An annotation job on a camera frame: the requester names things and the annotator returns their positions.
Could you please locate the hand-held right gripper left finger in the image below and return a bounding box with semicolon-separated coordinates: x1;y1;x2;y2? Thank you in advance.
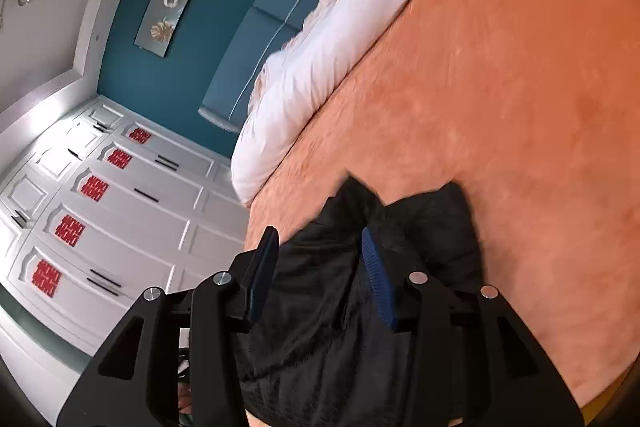
57;226;280;427

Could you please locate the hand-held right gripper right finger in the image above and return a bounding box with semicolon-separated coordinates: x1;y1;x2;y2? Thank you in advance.
360;227;586;427

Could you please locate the white duvet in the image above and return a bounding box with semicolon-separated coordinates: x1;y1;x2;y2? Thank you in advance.
231;0;471;208

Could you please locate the white panelled wardrobe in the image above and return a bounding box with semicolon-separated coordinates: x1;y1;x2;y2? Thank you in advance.
0;96;251;358

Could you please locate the orange plush blanket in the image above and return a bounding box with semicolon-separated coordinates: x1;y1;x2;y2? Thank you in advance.
247;0;640;423

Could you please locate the black quilted jacket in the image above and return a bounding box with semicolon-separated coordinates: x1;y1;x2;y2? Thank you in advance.
235;174;486;427

